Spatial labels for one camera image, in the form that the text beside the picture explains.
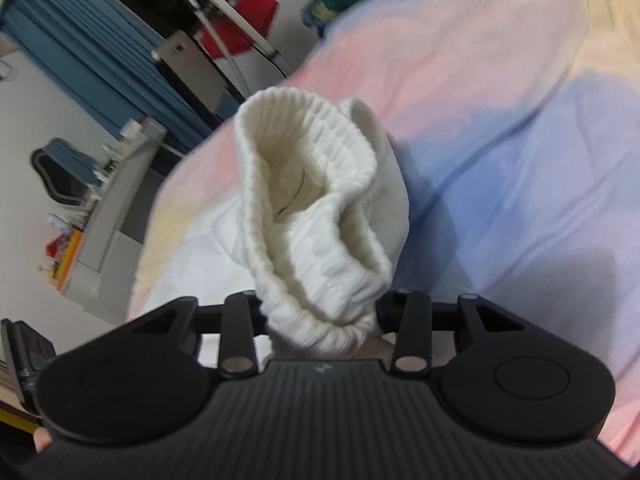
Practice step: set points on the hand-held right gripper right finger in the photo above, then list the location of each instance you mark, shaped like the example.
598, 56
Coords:
412, 325

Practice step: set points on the white pants with black stripe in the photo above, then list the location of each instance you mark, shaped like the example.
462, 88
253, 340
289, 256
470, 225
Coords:
310, 240

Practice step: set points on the wavy frame mirror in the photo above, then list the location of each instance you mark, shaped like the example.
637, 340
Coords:
65, 165

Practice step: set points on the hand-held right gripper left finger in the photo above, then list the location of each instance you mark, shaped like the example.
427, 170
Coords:
237, 325

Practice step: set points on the red cloth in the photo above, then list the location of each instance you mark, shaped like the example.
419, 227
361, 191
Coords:
255, 5

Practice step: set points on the white tissue box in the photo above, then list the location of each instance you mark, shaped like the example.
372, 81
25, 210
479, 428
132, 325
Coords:
131, 129

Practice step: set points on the beige panel heater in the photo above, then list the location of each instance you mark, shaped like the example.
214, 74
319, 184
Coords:
195, 70

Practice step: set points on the white dressing table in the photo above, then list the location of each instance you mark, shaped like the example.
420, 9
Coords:
120, 200

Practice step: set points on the orange tray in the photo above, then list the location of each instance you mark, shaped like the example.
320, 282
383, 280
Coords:
70, 255

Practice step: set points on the pastel tie-dye blanket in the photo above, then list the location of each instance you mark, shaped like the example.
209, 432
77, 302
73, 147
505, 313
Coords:
500, 160

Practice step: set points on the blue curtain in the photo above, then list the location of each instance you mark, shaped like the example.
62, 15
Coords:
75, 35

